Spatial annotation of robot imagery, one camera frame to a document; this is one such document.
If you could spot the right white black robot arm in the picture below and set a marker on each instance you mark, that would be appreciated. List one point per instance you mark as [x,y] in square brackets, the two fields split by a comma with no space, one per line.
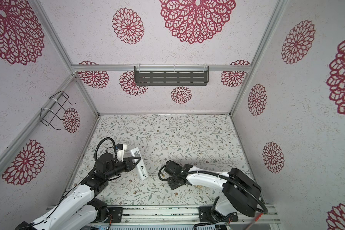
[240,193]

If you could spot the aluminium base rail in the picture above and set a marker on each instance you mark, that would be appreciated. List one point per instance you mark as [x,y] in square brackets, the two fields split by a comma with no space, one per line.
[181,214]

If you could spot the white remote control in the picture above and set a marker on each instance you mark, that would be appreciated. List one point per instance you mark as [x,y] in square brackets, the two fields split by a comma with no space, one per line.
[141,167]

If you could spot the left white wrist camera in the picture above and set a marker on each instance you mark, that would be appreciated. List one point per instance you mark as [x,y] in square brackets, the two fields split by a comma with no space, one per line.
[121,148]

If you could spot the dark grey wall shelf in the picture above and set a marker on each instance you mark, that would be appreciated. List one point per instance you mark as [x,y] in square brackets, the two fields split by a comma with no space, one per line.
[171,76]

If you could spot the black wire wall rack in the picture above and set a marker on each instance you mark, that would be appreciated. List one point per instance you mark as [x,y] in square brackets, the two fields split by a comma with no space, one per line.
[51,112]

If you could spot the red pen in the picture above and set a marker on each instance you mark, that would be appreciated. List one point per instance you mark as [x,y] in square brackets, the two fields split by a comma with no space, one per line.
[253,222]

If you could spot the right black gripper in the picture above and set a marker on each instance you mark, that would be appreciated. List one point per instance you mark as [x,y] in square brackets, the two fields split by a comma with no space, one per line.
[172,186]

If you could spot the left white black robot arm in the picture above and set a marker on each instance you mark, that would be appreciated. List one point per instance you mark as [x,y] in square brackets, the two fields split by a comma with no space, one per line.
[80,205]

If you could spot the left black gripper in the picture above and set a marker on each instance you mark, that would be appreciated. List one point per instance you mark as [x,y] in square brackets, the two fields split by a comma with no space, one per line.
[128,162]

